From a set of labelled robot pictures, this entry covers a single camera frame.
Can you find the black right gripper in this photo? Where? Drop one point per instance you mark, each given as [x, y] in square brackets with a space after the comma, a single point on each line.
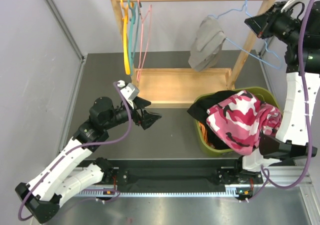
[260, 24]

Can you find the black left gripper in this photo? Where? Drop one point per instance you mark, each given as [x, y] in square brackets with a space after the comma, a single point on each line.
[147, 119]

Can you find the black trousers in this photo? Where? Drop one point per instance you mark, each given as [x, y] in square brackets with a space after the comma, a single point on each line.
[198, 110]

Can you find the grey trousers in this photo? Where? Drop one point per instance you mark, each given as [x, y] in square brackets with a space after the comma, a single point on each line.
[207, 46]

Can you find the orange white trousers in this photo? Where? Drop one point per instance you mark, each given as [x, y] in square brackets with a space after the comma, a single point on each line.
[204, 134]

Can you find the pink camouflage trousers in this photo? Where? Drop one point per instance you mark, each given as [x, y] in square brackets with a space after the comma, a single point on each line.
[240, 119]

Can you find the teal plastic hanger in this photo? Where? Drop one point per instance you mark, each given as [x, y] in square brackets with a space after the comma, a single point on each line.
[133, 7]

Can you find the orange plastic hanger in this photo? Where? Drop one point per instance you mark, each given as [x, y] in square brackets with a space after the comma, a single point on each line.
[125, 20]

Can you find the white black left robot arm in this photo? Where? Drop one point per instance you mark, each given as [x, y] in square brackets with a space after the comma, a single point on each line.
[44, 195]

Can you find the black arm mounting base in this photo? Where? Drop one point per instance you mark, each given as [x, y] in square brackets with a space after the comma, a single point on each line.
[161, 176]

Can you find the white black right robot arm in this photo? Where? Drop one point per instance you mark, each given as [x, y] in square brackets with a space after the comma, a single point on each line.
[291, 139]

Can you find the wooden clothes rack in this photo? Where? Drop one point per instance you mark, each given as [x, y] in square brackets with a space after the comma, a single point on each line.
[179, 87]

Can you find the olive green plastic basket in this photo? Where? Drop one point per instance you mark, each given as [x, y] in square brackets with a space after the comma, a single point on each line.
[261, 93]

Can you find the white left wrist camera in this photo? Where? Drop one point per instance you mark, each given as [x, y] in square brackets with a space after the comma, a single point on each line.
[128, 90]

